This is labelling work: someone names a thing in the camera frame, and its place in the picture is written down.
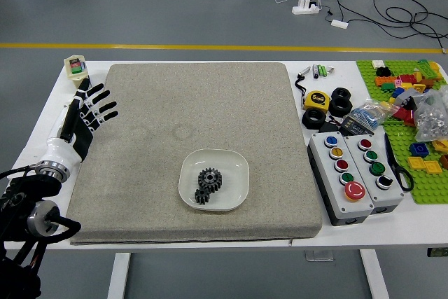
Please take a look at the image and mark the black pouch with wires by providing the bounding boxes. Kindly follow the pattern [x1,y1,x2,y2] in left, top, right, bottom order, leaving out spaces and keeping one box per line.
[320,120,346,134]

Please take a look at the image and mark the blue square brick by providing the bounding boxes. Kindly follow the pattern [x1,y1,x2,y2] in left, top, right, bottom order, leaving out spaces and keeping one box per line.
[409,142,431,158]

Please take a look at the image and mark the big black hex nut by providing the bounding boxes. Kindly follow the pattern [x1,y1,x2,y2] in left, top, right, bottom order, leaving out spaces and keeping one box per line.
[301,108,328,129]
[331,87,352,101]
[329,97,353,117]

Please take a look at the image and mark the clear bag blue parts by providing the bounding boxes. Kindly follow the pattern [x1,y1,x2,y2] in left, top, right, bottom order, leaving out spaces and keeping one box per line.
[344,97,400,128]

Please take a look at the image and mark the small black gear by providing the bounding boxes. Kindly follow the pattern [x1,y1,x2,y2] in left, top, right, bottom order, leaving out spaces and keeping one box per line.
[193,188,211,207]

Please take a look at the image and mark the clear bag metal screws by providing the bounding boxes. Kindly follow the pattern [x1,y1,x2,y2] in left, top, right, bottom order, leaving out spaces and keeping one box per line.
[412,85,448,142]

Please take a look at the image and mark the black floor cable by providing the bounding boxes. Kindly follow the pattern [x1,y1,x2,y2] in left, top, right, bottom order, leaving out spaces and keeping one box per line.
[372,0,448,51]

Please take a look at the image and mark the long green brick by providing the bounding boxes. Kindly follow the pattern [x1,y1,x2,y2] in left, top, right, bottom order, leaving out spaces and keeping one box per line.
[416,60,437,79]

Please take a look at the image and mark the white square plate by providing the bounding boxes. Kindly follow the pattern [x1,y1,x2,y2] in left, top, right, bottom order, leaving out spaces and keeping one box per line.
[178,148,250,213]

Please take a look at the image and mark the yellow tape measure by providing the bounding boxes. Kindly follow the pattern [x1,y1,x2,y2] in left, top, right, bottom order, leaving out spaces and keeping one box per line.
[303,90,331,111]

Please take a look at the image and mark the four-button grey control box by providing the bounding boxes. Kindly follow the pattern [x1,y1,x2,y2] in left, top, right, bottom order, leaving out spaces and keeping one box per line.
[344,133,405,215]

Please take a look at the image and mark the green brick baseplate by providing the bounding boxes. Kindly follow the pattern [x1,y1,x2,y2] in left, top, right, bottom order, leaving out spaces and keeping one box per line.
[356,59,448,205]

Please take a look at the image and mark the white table leg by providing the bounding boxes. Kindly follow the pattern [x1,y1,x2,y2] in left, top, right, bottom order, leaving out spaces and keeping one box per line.
[360,249,391,299]
[106,252,131,299]

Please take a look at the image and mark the white power strip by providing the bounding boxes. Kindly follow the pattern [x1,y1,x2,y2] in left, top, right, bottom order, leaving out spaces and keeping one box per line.
[292,0,321,15]

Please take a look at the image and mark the grey table bracket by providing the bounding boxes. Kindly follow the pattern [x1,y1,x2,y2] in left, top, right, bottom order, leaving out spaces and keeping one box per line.
[304,249,334,262]

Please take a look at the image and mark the five-button grey control box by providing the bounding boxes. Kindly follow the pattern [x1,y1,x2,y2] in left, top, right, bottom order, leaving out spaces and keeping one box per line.
[307,132,375,227]

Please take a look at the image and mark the big black gear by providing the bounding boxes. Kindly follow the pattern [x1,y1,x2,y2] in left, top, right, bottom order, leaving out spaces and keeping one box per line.
[197,167,225,195]

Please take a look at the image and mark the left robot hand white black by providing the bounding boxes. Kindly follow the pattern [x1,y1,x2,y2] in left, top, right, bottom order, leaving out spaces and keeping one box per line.
[43,78,119,174]

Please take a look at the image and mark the cream switch box green red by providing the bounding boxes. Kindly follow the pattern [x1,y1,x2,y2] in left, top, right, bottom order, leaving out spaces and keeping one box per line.
[64,54,92,90]

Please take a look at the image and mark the black scissors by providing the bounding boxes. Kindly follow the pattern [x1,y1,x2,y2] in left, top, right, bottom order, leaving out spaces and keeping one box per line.
[384,133,414,193]

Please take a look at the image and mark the silver usb stick black lanyard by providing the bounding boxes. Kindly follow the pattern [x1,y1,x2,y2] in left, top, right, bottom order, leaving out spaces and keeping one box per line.
[295,67,312,97]

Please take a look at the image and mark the grey-brown mat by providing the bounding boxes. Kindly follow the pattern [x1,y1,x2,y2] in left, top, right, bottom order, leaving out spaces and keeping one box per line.
[64,62,323,245]

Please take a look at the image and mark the black digital meter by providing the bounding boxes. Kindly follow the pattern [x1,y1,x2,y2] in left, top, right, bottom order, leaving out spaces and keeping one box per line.
[341,116,374,137]

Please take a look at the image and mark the red sloped brick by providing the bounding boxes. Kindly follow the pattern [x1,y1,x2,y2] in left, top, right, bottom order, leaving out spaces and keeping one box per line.
[393,108,416,125]

